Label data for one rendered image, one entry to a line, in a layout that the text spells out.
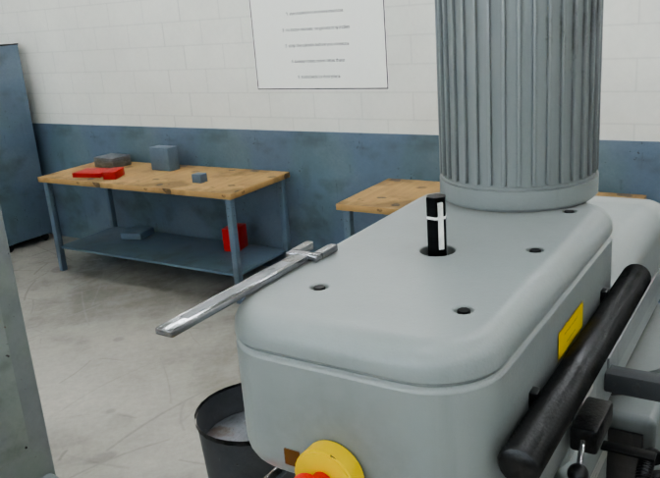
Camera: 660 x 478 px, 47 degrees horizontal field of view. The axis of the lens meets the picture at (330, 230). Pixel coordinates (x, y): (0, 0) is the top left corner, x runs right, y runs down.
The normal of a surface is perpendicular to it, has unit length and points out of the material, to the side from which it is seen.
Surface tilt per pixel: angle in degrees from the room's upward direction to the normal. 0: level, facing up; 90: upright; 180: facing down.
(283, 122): 90
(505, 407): 90
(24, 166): 90
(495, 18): 90
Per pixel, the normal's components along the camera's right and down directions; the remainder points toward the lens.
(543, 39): 0.07, 0.28
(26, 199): 0.84, 0.10
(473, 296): -0.07, -0.96
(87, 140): -0.53, 0.28
